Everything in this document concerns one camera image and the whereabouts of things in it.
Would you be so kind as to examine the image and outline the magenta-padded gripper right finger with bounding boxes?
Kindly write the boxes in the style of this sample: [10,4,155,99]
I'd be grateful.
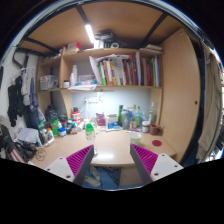
[129,143,185,186]

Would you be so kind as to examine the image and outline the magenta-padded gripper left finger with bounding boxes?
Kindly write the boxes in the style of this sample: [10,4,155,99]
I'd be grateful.
[44,144,96,187]

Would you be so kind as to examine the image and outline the clear bottle with green cap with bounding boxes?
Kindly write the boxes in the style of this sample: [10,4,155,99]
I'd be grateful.
[85,121,98,156]

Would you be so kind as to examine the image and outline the flat round red coaster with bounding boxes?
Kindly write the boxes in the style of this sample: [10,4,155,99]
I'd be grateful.
[151,139,163,148]

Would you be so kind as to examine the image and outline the white bottle with blue label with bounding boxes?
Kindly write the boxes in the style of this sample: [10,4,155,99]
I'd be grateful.
[58,125,68,138]

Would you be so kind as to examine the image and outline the green plastic jar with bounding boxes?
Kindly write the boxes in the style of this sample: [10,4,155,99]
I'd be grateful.
[49,119,60,136]

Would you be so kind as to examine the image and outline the green glass bottle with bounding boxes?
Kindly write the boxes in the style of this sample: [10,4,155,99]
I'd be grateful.
[136,106,142,127]

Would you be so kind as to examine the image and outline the red and white canister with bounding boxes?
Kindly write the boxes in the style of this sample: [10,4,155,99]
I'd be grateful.
[71,110,82,126]

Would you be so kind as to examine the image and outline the clear bottle with yellow cap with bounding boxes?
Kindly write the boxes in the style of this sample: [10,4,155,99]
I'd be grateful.
[131,104,138,129]

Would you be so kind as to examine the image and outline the grey shaker bottle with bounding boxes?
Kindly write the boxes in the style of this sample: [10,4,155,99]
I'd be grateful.
[120,108,131,130]

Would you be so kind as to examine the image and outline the maroon pouch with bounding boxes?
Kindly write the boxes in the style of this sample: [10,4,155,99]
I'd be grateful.
[95,112,107,127]

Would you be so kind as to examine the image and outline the white and blue box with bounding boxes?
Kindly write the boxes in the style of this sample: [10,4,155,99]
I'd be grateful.
[106,113,120,130]

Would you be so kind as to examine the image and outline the tall green can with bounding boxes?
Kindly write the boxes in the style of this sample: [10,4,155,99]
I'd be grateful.
[117,104,124,127]

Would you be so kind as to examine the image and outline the dark backpack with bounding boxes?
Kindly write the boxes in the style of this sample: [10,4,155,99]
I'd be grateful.
[0,124,26,164]

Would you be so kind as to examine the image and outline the dark hanging clothes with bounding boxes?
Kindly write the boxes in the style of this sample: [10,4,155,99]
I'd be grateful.
[6,66,46,129]

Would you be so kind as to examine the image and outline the wooden shelf unit with books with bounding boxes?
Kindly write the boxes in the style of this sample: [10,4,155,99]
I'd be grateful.
[36,45,164,116]

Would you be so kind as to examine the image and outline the ceiling tube light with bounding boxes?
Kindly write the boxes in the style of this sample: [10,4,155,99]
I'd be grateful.
[84,23,97,45]

